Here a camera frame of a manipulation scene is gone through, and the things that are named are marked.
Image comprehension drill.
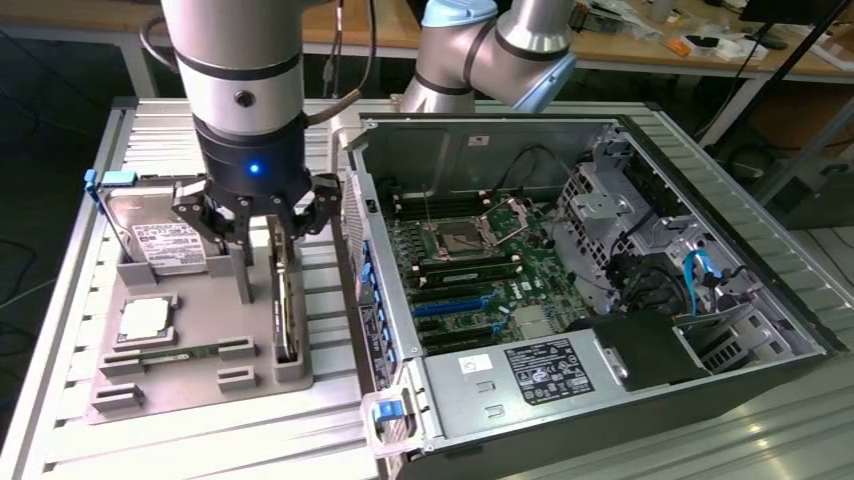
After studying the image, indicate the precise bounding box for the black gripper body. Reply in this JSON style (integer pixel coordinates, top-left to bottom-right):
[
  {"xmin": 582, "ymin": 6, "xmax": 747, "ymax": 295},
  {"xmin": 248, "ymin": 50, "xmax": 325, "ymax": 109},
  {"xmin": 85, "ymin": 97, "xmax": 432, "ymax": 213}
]
[{"xmin": 191, "ymin": 115, "xmax": 314, "ymax": 202}]

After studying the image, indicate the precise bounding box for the green NVIDIA graphics card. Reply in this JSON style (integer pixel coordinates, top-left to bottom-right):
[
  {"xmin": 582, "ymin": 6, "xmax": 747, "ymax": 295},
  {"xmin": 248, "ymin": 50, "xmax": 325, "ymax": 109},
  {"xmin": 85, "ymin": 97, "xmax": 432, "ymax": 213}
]
[{"xmin": 268, "ymin": 212, "xmax": 309, "ymax": 369}]

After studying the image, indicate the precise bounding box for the silver hard disk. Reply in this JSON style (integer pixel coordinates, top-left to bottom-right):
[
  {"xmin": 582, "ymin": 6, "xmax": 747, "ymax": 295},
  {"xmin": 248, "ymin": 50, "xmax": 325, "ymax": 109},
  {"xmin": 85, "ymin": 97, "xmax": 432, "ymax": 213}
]
[{"xmin": 102, "ymin": 192, "xmax": 222, "ymax": 277}]

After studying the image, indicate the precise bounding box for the hard disk drive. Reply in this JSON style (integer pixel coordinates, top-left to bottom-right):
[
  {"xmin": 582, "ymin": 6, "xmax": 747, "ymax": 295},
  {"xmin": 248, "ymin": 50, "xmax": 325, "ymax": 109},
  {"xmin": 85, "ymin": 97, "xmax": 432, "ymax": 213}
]
[{"xmin": 82, "ymin": 168, "xmax": 214, "ymax": 261}]

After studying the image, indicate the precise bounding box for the grey parts rack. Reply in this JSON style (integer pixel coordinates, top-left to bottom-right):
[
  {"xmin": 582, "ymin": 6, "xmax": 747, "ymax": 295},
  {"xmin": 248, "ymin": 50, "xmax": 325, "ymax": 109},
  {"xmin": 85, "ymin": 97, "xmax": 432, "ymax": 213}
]
[{"xmin": 82, "ymin": 207, "xmax": 316, "ymax": 426}]

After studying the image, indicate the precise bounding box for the CPU socket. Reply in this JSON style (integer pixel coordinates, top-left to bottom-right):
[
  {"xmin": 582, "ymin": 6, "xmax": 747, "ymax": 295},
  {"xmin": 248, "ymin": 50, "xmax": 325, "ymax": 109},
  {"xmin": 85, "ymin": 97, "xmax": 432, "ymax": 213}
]
[{"xmin": 429, "ymin": 217, "xmax": 498, "ymax": 264}]

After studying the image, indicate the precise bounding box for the silver CPU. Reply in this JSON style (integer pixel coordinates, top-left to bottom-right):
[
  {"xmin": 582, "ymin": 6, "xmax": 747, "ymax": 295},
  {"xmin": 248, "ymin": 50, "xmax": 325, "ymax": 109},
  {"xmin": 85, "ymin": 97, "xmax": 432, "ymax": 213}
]
[{"xmin": 118, "ymin": 299, "xmax": 175, "ymax": 337}]

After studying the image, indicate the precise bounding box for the blue expansion slot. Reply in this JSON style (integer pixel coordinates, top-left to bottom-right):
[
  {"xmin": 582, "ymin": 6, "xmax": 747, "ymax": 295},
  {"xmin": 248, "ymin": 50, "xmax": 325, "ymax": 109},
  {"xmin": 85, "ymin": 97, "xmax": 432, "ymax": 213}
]
[{"xmin": 409, "ymin": 294, "xmax": 493, "ymax": 317}]

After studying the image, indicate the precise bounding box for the green RAM stick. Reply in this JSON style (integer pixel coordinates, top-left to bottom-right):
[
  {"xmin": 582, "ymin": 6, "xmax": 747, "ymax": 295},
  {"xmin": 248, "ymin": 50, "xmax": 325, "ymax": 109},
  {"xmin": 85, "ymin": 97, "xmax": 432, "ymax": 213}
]
[{"xmin": 135, "ymin": 343, "xmax": 222, "ymax": 364}]

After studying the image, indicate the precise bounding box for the metal socket cover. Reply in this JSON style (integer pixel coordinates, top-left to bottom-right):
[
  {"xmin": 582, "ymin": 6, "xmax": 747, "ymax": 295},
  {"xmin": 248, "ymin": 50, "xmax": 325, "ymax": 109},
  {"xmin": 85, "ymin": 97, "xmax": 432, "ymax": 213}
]
[{"xmin": 478, "ymin": 195, "xmax": 534, "ymax": 247}]

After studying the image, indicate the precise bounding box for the green motherboard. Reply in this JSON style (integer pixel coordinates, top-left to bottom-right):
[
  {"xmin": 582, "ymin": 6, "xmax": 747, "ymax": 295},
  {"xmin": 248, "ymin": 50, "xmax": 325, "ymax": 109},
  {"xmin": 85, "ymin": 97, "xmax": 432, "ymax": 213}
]
[{"xmin": 382, "ymin": 189, "xmax": 601, "ymax": 356}]

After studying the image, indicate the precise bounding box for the silver chipset heatsink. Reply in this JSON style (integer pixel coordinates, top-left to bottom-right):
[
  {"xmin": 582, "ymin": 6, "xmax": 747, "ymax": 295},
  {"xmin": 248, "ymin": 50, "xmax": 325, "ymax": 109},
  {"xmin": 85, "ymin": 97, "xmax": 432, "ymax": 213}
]
[{"xmin": 510, "ymin": 305, "xmax": 556, "ymax": 337}]

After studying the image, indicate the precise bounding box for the silver disk bay cage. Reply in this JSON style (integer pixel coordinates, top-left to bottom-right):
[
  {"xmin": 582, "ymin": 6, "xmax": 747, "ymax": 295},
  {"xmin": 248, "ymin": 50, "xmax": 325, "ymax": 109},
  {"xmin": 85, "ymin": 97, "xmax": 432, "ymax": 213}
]
[{"xmin": 550, "ymin": 158, "xmax": 675, "ymax": 261}]

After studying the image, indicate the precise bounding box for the grey power supply unit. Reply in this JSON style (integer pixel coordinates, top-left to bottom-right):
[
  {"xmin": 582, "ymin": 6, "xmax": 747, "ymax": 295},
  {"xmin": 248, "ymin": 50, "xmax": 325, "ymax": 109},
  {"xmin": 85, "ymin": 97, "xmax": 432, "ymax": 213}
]
[{"xmin": 417, "ymin": 327, "xmax": 634, "ymax": 444}]

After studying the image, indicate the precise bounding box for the black plastic shroud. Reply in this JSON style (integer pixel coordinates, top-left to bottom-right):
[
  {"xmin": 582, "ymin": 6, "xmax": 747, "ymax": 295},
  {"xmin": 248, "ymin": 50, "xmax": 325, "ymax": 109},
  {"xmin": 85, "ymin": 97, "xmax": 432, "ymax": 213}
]
[{"xmin": 585, "ymin": 310, "xmax": 712, "ymax": 392}]

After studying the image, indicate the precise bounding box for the open black PC case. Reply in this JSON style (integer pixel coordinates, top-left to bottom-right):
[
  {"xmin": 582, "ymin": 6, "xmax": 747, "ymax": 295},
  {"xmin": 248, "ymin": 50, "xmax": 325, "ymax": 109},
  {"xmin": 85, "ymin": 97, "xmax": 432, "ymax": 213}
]
[{"xmin": 332, "ymin": 112, "xmax": 845, "ymax": 459}]

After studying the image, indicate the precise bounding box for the black equipment box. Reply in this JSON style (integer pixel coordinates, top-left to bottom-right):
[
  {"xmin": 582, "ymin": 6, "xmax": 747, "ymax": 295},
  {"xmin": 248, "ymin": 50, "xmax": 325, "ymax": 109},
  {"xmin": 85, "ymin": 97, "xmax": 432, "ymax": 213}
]
[{"xmin": 779, "ymin": 162, "xmax": 854, "ymax": 229}]

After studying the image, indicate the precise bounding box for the black monitor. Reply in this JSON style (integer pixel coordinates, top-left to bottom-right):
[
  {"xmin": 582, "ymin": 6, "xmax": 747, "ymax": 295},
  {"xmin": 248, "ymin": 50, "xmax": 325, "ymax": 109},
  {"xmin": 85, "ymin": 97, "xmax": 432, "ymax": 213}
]
[{"xmin": 737, "ymin": 0, "xmax": 854, "ymax": 49}]

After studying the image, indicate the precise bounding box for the translucent grey case handle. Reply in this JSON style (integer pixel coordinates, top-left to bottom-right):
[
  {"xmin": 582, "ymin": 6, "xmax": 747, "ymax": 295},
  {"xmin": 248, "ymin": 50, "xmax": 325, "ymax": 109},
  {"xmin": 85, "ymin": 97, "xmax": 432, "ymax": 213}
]
[
  {"xmin": 358, "ymin": 388, "xmax": 428, "ymax": 459},
  {"xmin": 329, "ymin": 112, "xmax": 368, "ymax": 151}
]

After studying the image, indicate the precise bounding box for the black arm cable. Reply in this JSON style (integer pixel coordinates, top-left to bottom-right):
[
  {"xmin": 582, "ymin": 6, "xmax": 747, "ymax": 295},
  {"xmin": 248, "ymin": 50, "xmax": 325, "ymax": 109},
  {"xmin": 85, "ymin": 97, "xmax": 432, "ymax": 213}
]
[{"xmin": 302, "ymin": 0, "xmax": 380, "ymax": 126}]

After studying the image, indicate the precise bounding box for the black case wire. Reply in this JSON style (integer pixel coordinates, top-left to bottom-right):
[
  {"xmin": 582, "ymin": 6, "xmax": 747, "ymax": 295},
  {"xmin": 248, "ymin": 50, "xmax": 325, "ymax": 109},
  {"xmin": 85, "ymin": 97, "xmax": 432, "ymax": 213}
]
[{"xmin": 493, "ymin": 143, "xmax": 569, "ymax": 194}]

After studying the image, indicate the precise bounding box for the wooden desk white frame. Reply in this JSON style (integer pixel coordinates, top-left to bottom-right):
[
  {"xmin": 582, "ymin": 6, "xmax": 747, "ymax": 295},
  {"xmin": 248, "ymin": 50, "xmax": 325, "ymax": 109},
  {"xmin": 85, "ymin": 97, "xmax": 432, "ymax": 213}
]
[
  {"xmin": 569, "ymin": 0, "xmax": 854, "ymax": 146},
  {"xmin": 0, "ymin": 0, "xmax": 428, "ymax": 96}
]

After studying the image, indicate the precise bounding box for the black wire bundle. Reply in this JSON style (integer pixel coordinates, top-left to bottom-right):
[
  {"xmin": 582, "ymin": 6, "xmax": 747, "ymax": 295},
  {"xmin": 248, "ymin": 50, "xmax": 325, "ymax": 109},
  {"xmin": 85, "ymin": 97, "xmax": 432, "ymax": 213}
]
[{"xmin": 602, "ymin": 249, "xmax": 681, "ymax": 314}]

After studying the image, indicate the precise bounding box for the blue SATA wire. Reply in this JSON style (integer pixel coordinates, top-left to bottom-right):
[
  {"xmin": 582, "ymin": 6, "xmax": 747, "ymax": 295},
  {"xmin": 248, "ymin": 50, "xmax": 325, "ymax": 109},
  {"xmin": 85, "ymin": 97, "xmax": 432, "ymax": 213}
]
[{"xmin": 680, "ymin": 248, "xmax": 720, "ymax": 319}]

